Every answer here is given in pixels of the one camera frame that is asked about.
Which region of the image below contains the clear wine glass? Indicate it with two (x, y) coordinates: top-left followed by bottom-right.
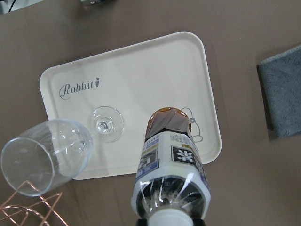
(0, 106), (125, 197)

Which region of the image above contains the grey folded cloth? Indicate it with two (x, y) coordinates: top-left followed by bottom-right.
(257, 45), (301, 138)

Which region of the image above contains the tea bottle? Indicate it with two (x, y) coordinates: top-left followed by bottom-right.
(131, 107), (211, 226)

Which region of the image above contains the cream rabbit tray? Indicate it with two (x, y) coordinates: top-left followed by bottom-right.
(40, 32), (222, 180)

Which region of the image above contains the copper wire bottle basket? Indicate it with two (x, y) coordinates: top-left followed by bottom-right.
(0, 191), (68, 226)

